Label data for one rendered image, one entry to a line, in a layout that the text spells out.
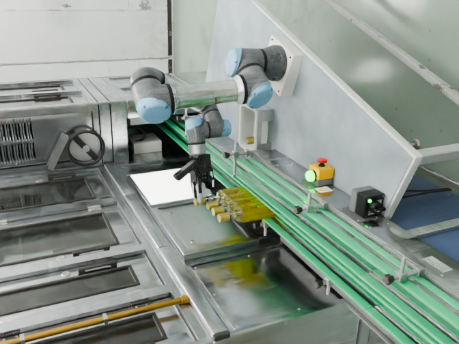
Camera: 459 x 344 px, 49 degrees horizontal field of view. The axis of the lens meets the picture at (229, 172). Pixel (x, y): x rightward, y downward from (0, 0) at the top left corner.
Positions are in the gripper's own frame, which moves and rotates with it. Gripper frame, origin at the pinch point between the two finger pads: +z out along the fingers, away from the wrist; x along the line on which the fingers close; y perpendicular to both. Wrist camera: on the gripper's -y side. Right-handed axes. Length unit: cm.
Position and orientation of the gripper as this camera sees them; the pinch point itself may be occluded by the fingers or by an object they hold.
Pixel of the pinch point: (197, 201)
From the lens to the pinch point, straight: 214.3
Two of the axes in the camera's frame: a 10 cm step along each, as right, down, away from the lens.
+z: 0.8, 9.9, 1.4
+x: -4.2, -1.0, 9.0
